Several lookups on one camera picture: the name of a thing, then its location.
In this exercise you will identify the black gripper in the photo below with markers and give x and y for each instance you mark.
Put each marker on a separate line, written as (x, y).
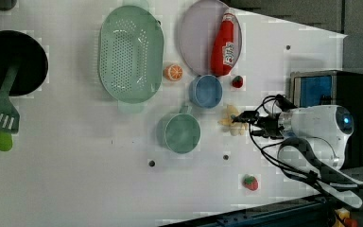
(267, 127)

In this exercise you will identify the yellow plush banana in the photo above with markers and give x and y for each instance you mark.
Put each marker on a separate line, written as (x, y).
(234, 128)

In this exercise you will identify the green mug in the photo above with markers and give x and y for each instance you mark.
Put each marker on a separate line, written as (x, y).
(179, 132)

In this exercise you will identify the small red plush strawberry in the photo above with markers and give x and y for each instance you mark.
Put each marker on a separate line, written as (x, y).
(237, 82)

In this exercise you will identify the blue round bowl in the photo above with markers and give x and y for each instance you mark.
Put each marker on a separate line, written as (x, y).
(205, 91)

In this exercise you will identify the red strawberry toy near edge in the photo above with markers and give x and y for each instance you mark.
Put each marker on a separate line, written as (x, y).
(250, 182)

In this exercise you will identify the red plush ketchup bottle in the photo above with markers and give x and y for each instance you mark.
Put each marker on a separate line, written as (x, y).
(222, 57)

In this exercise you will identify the orange slice toy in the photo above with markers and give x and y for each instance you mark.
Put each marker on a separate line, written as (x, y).
(173, 72)

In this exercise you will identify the lavender round plate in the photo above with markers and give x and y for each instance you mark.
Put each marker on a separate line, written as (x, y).
(197, 32)

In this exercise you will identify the silver black toaster oven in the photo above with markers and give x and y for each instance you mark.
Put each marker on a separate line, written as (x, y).
(334, 87)

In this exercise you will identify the green perforated colander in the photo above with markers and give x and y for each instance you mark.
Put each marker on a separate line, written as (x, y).
(131, 53)

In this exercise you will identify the yellow red clamp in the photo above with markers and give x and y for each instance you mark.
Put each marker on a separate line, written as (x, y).
(344, 219)

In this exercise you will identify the green lime toy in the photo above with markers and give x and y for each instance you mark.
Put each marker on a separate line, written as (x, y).
(6, 142)

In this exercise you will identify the green slotted spatula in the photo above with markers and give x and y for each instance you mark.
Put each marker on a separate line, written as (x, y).
(9, 116)

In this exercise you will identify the black pan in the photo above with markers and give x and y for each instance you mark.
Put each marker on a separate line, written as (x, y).
(34, 62)

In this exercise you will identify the dark round object corner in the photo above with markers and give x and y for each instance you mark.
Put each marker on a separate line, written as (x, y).
(7, 4)

